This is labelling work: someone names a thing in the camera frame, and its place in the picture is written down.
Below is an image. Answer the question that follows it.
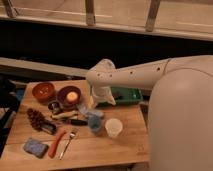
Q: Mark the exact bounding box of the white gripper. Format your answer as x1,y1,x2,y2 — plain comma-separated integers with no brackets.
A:
88,86,116,109

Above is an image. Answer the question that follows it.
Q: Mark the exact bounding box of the blue towel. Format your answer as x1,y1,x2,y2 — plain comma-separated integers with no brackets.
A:
77,103,104,133

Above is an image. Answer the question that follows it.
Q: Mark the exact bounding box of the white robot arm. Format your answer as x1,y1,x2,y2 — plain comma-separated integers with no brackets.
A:
86,55,213,108

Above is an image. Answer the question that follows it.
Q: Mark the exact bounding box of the white plastic cup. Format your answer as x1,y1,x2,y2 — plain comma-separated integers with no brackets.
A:
105,118,123,138

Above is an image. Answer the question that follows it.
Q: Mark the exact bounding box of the small metal cup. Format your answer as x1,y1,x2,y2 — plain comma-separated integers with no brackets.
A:
48,101,61,115

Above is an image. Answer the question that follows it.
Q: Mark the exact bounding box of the yellow round fruit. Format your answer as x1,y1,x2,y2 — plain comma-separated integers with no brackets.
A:
66,92,78,102

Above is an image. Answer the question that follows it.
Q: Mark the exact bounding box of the dark object in bin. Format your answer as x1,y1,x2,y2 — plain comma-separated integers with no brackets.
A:
113,92,122,100

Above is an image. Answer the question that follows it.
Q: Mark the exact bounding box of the green plastic bin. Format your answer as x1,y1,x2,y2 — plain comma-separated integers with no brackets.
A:
89,74,144,108

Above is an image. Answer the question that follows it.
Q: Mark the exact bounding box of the dark brown bowl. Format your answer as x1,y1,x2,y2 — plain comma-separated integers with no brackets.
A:
57,86,81,107

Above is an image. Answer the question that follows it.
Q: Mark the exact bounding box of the silver fork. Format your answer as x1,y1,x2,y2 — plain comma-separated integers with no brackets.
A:
59,129,78,160

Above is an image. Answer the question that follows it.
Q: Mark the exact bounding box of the black metal scoop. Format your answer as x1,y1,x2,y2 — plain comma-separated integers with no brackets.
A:
41,122,56,135

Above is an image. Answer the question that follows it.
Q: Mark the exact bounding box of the red-brown bowl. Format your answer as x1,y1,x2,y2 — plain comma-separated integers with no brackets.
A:
32,82,55,102

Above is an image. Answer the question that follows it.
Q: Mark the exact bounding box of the brown pine cone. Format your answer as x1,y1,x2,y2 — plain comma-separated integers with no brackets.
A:
27,108,45,131

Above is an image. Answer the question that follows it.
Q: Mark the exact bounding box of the blue sponge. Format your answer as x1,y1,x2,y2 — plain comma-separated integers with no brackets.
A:
23,138,49,158

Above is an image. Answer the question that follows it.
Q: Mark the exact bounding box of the beige handled tool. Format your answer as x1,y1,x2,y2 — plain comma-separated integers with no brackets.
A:
51,111,78,120

